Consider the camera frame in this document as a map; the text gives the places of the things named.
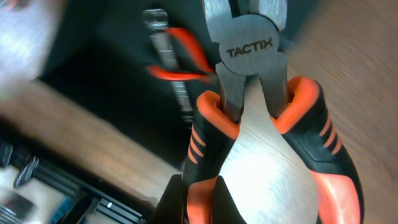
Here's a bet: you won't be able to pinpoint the silver ring wrench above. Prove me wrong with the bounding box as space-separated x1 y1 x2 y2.
142 9 193 123

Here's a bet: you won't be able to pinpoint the small red cutting pliers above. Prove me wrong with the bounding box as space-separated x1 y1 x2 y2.
147 27 215 83

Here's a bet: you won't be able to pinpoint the black open gift box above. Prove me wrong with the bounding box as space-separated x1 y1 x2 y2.
42 0 220 167

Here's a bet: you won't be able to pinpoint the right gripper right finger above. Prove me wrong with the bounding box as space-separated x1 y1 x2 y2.
211 176 246 224

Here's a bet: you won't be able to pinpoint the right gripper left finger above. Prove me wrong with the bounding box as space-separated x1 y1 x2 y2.
147 174 185 224

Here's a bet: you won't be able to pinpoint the orange black long-nose pliers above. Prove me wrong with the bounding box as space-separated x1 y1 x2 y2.
181 0 366 224

